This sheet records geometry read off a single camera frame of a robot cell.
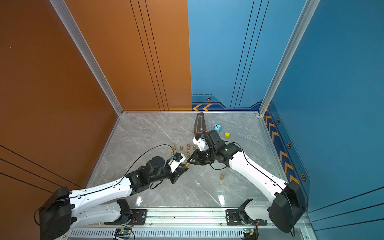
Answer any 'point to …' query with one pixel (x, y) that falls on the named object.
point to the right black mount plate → (233, 218)
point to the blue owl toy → (217, 127)
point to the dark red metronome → (200, 128)
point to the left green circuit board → (124, 231)
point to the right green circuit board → (249, 233)
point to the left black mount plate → (140, 216)
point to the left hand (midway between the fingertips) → (186, 165)
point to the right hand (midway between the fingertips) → (190, 160)
